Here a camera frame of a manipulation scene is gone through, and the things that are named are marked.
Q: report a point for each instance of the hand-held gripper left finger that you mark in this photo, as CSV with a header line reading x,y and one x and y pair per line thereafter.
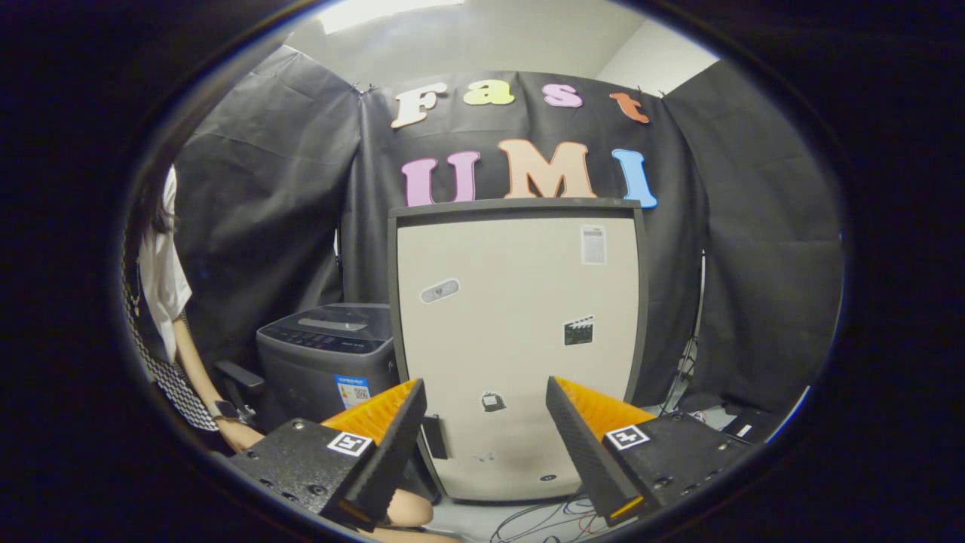
x,y
392,445

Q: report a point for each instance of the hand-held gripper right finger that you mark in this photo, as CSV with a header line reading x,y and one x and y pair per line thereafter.
x,y
580,445

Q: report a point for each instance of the dark washing machine lid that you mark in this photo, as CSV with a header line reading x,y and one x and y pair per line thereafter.
x,y
339,320

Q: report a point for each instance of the black box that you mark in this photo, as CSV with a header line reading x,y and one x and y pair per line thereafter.
x,y
746,426

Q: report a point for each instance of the black backdrop cloth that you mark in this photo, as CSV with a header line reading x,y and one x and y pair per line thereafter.
x,y
739,249

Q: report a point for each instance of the black chair armrest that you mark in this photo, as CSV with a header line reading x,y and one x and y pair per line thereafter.
x,y
240,375

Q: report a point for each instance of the grey washing machine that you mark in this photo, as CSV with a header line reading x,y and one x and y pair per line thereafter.
x,y
317,377

